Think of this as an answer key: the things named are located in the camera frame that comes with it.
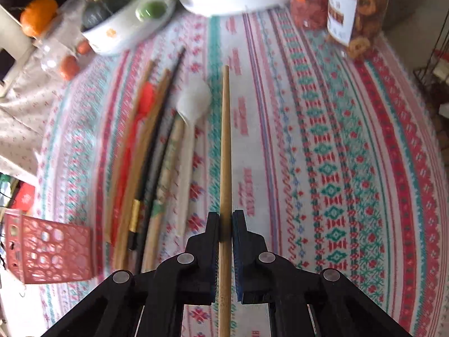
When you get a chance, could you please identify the dried fruit ring jar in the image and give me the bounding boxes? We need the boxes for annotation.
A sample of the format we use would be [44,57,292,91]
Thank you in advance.
[327,0,389,60]

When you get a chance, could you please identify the dark green pumpkin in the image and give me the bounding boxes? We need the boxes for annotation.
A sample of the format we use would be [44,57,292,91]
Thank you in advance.
[81,0,132,32]

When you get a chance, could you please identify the floral cloth cover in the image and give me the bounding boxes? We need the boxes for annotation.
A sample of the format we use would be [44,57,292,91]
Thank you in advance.
[1,50,64,186]

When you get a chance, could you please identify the orange tangerine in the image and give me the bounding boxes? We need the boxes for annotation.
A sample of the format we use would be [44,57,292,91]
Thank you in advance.
[20,0,59,37]

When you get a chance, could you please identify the patterned striped tablecloth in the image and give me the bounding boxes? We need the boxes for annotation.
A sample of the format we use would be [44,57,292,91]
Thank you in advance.
[35,8,448,336]

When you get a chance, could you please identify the pink plastic utensil basket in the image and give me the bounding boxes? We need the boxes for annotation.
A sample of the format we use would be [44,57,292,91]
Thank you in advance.
[4,211,93,284]

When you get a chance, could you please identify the light wooden chopstick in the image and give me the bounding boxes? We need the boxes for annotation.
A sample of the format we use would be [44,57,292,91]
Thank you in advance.
[218,65,232,337]

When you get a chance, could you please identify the red plastic spoon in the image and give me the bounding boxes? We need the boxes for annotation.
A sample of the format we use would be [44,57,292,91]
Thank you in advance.
[110,81,155,246]

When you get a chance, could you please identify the black chopstick gold band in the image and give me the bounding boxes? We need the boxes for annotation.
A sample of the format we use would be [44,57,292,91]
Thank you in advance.
[135,110,178,272]

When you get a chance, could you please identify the red cardboard box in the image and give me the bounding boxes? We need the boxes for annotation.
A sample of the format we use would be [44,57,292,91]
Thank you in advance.
[11,183,35,212]

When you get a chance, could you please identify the white ceramic pot green handle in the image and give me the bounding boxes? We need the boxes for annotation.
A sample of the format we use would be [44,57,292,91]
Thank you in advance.
[82,0,176,56]

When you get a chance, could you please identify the glass jar with wooden lid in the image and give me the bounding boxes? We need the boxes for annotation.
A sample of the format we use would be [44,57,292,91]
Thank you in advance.
[35,24,94,81]

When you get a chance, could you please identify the black wire vegetable rack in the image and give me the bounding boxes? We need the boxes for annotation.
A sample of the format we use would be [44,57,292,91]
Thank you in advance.
[413,12,448,119]

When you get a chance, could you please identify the white plastic spoon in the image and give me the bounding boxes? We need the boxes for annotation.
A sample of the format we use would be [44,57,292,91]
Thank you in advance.
[176,78,212,238]

